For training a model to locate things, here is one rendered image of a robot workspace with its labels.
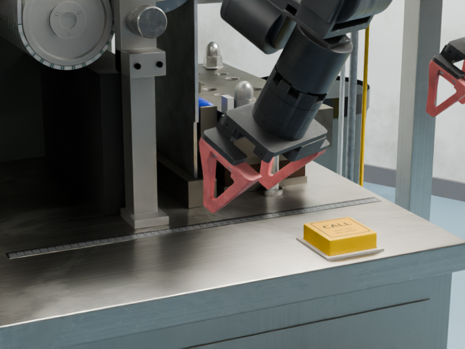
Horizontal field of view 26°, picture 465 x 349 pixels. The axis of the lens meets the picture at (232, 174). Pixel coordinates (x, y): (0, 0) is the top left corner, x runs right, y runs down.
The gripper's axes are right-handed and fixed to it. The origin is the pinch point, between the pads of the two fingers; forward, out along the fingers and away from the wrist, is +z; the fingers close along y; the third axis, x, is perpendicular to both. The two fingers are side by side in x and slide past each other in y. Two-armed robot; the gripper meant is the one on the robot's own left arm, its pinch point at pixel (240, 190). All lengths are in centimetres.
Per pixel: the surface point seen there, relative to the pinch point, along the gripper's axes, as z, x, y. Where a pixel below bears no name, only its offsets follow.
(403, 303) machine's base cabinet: 18.5, 14.4, -31.9
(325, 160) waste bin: 121, -72, -223
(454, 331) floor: 118, 4, -189
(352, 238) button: 11.1, 6.0, -24.3
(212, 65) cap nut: 24, -41, -58
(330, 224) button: 13.0, 2.0, -26.3
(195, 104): 14.2, -24.7, -28.7
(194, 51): 7.7, -28.6, -28.8
